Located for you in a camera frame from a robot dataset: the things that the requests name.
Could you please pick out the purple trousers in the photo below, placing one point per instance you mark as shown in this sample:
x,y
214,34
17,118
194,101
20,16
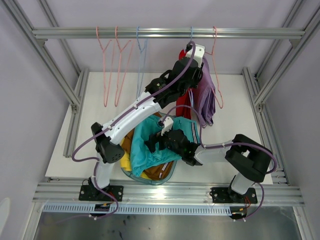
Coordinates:
x,y
204,98

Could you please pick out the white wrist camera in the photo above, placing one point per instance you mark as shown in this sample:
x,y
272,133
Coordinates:
x,y
198,55
166,124

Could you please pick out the aluminium hanging rail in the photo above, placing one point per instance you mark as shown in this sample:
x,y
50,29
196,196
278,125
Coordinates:
x,y
269,33

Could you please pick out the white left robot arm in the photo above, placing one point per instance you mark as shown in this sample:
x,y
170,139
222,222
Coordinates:
x,y
159,93

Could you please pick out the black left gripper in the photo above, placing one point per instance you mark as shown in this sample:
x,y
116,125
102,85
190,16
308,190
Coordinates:
x,y
197,75

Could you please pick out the white slotted cable duct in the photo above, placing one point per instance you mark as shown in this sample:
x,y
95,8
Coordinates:
x,y
100,209

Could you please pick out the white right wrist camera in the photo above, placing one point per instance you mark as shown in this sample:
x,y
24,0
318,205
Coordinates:
x,y
166,124

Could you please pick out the brown trousers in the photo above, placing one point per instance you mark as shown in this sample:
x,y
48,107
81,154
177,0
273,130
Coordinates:
x,y
138,160

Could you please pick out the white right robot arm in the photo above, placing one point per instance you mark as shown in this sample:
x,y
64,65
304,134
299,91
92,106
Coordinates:
x,y
252,160

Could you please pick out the blue hanger with red trousers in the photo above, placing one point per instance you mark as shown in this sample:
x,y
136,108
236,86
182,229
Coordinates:
x,y
191,97

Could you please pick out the yellow trousers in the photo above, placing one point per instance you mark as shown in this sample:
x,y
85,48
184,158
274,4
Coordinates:
x,y
125,161

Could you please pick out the blue hanger with teal trousers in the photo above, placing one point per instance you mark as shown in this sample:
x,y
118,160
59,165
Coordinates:
x,y
142,62

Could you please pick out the aluminium frame posts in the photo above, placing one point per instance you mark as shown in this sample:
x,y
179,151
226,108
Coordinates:
x,y
260,86
75,96

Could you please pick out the aluminium frame left posts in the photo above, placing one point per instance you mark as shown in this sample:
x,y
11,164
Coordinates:
x,y
75,96

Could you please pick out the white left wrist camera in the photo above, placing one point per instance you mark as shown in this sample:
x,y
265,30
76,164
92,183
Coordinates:
x,y
198,55

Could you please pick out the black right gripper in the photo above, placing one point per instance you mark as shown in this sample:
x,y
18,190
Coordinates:
x,y
154,138

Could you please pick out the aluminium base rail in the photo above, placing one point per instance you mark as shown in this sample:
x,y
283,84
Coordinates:
x,y
170,193

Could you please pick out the blue plastic basin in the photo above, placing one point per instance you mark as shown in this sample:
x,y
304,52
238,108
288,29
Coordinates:
x,y
160,180

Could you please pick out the red trousers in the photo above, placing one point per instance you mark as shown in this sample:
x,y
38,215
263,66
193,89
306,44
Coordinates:
x,y
184,111

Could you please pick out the aluminium frame right posts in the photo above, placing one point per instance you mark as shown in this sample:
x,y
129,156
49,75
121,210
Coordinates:
x,y
260,86

